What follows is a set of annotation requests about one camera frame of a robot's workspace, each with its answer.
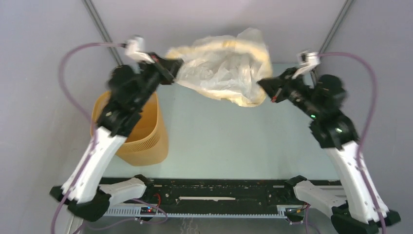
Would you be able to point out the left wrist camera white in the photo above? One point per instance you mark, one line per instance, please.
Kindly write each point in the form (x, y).
(135, 49)

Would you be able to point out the aluminium corner frame post left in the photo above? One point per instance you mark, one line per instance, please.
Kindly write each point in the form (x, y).
(101, 28)

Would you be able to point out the yellow plastic trash bin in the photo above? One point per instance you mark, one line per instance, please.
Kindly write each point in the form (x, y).
(148, 142)

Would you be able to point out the aluminium corner frame post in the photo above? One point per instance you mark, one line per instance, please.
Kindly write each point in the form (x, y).
(336, 25)
(101, 28)

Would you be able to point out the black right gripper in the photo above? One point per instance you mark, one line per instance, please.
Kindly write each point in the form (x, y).
(274, 87)

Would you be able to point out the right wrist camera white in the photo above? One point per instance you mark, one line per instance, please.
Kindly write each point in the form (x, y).
(307, 61)

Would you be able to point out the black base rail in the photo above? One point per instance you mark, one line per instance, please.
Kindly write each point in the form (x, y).
(224, 196)

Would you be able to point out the white slotted cable duct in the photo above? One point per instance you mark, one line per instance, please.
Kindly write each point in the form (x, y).
(139, 211)

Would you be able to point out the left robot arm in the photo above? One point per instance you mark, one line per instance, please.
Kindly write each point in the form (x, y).
(82, 193)

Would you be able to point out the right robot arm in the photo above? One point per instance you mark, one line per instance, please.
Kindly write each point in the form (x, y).
(360, 212)

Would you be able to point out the small circuit board with leds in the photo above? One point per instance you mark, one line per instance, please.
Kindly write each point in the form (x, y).
(148, 211)

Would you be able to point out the aluminium corner frame post right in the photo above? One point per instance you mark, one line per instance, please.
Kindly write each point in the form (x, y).
(336, 25)

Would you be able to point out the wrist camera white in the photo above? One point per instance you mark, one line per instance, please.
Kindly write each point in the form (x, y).
(307, 61)
(135, 49)

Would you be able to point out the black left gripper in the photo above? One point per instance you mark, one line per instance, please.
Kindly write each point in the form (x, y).
(170, 68)

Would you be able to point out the translucent cream trash bag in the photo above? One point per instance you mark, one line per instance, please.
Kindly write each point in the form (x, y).
(226, 67)

